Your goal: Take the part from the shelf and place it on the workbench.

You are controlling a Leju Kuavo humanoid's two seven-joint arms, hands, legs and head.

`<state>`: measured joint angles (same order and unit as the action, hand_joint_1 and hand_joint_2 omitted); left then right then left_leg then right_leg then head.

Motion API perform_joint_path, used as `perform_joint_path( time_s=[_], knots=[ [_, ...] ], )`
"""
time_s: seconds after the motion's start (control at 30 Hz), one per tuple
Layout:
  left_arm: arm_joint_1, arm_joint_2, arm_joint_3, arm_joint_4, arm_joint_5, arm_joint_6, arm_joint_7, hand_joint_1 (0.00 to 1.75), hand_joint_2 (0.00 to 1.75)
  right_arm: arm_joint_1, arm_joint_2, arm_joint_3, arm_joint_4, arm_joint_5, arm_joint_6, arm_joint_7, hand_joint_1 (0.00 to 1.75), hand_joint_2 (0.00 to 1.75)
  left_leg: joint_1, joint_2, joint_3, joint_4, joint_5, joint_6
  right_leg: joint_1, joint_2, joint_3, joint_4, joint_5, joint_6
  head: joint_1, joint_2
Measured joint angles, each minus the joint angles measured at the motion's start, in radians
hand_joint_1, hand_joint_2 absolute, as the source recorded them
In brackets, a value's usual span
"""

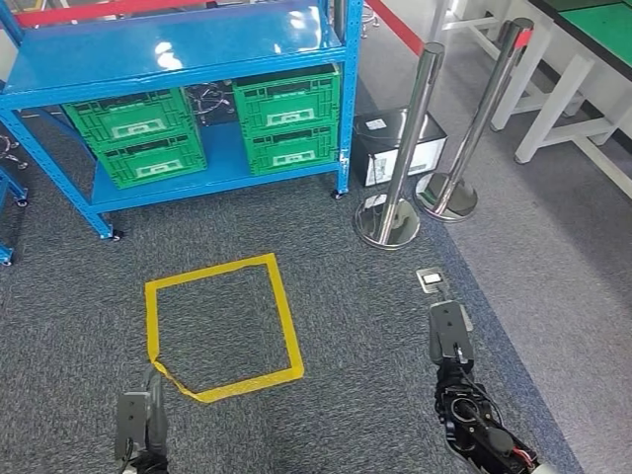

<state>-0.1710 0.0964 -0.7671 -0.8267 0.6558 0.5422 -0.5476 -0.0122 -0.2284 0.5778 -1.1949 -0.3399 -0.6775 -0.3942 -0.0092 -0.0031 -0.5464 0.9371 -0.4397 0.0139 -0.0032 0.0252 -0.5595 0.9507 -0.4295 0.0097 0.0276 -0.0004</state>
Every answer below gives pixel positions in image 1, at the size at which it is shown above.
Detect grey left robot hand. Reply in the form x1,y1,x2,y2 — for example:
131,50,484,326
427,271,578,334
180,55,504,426
143,364,169,459

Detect blue metal shelf rack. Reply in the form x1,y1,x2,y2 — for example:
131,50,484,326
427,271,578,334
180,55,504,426
0,163,29,267
0,0,364,241

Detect chrome chair base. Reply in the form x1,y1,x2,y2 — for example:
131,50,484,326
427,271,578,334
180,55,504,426
0,133,29,172
187,81,236,125

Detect silver floor outlet white insert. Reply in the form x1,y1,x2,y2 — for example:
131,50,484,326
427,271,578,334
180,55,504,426
416,268,450,296

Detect black box with labels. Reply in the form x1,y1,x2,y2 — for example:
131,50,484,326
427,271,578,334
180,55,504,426
351,108,448,189

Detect red barrier belt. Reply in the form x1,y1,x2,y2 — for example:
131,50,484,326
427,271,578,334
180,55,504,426
14,0,208,29
365,0,426,57

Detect chrome stool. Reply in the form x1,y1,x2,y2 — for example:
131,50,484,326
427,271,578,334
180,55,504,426
362,0,381,39

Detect white table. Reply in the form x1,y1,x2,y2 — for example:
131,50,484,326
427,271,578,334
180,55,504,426
430,0,632,200

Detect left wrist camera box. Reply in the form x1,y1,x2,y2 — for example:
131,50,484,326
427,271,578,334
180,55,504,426
114,391,151,462

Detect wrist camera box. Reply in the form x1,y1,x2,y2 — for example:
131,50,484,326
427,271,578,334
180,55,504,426
114,391,151,462
428,300,475,374

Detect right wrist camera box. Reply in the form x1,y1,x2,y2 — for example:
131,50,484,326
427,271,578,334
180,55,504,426
428,300,475,374

